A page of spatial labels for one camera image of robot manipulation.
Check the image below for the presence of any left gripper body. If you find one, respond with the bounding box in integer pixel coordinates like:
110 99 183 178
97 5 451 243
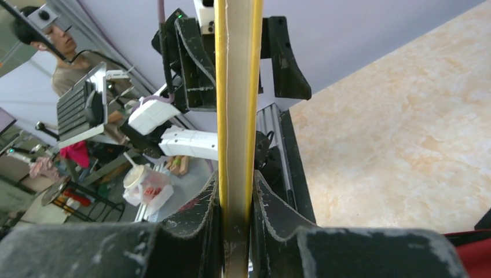
151 8 218 114

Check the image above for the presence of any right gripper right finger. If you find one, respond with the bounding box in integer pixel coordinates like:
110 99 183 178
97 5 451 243
251 171 468 277

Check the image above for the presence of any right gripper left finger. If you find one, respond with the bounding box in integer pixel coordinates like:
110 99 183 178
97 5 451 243
1 173 221 277

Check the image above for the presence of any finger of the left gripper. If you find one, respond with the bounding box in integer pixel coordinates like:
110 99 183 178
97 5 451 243
261 16 312 100
175 17 217 112

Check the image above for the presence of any yellow notebook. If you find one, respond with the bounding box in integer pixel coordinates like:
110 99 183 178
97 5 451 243
214 1 263 277

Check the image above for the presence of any red backpack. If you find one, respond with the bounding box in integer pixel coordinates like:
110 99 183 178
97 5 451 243
445 210 490 277

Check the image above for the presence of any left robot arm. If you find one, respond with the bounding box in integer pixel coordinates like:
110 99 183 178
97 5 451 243
120 9 312 158

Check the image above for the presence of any plastic bag with cup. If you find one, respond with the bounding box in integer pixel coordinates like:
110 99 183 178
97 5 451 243
123 152 174 214

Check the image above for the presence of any person in background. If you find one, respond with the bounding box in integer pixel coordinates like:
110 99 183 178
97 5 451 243
10 5 133 142

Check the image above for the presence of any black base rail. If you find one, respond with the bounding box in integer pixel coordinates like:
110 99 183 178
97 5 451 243
257 104 316 223

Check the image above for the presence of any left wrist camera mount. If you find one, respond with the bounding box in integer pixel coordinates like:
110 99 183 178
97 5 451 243
193 0 215 35

